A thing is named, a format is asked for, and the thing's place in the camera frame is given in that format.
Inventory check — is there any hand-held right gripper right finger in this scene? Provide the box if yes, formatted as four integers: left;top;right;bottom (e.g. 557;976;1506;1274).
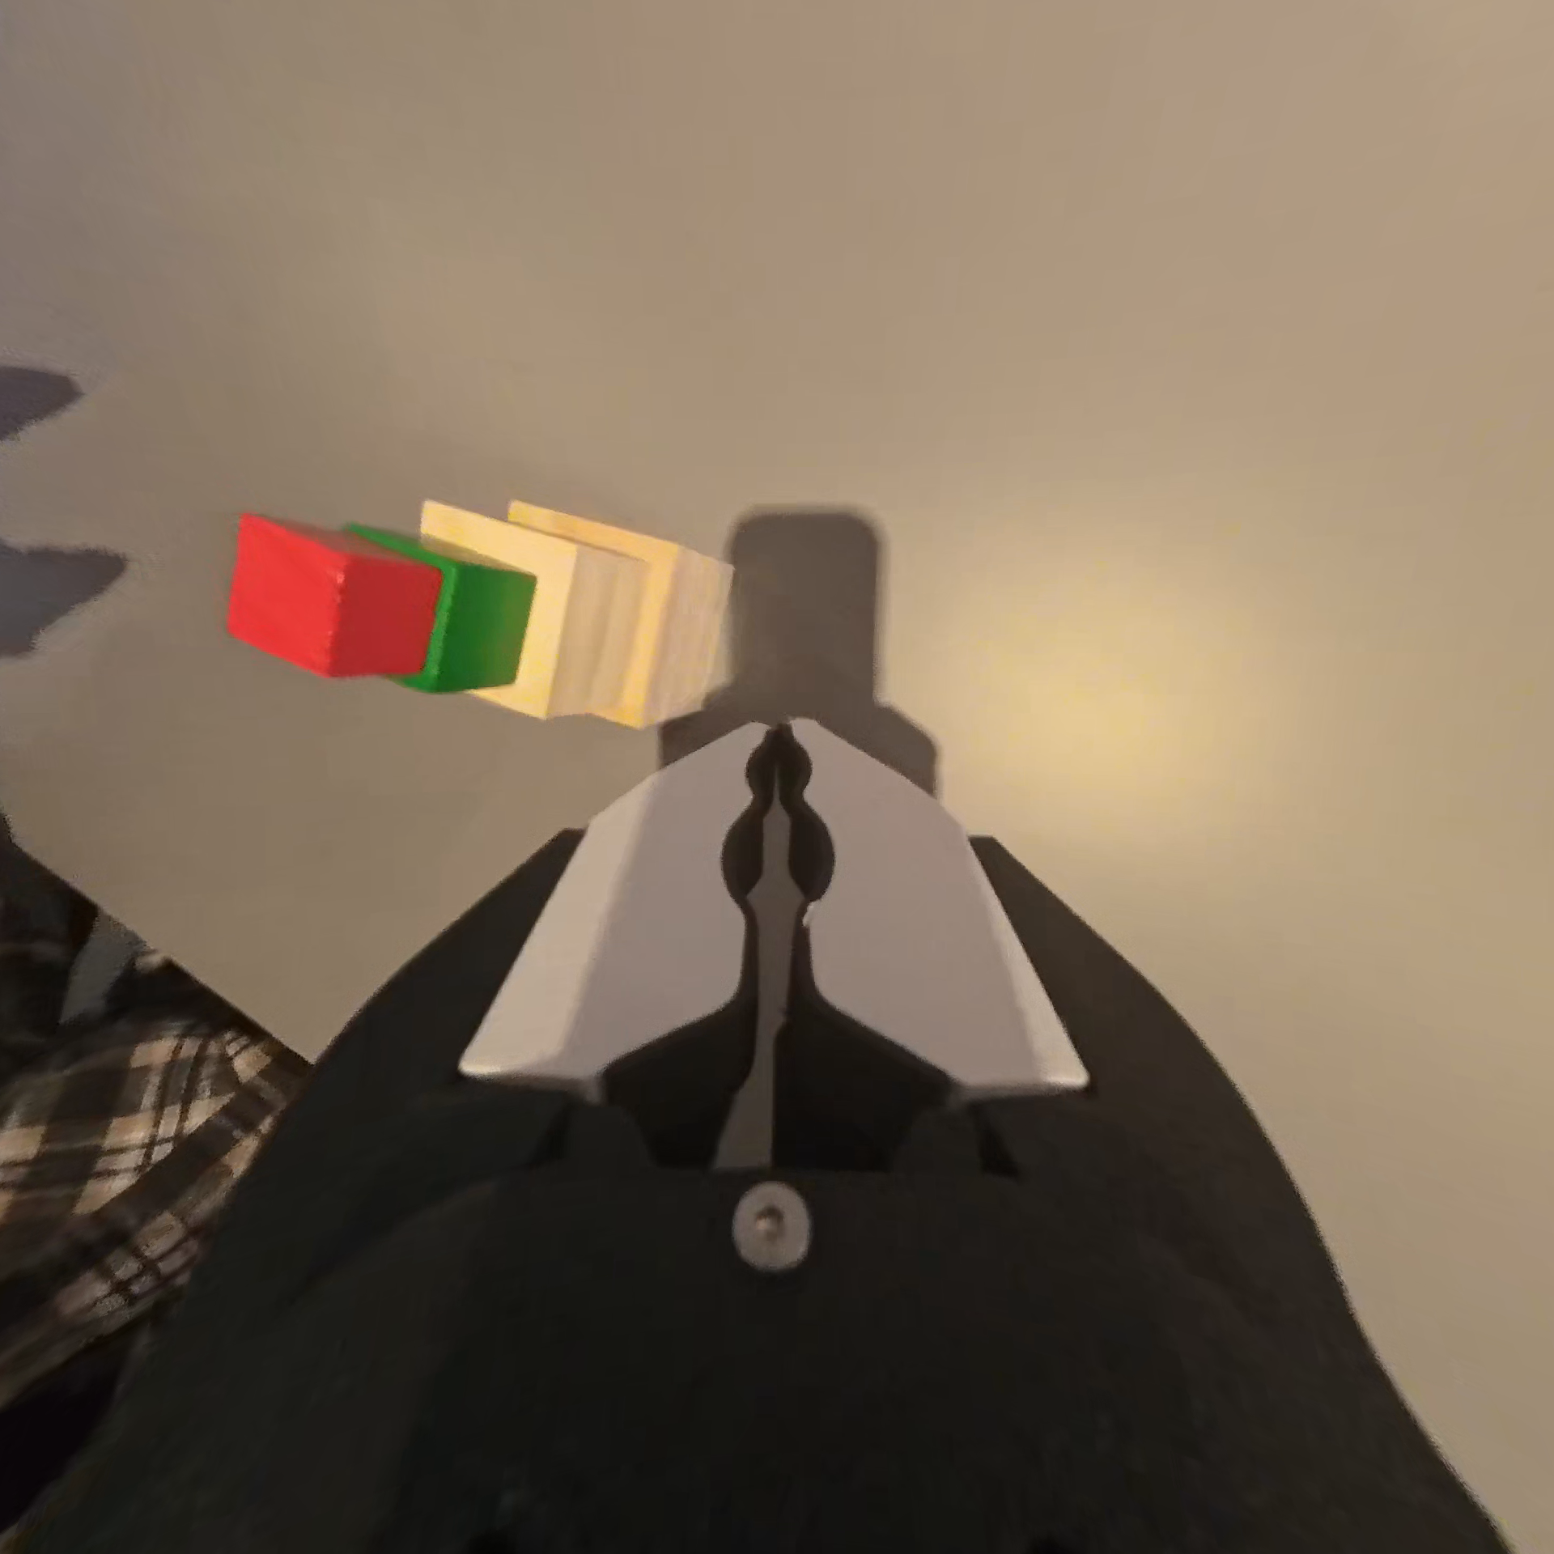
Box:
781;717;1090;1106

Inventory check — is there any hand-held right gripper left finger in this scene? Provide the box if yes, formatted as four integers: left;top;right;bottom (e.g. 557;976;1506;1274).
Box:
459;721;781;1106

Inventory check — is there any natural wooden cube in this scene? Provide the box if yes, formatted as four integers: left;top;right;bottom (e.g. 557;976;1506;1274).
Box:
507;499;733;730
419;499;646;719

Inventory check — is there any green wooden cube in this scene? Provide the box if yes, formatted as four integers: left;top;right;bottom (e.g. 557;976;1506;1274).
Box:
343;521;539;695

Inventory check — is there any red wooden cube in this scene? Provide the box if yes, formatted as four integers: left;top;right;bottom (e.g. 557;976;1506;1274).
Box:
226;512;446;678

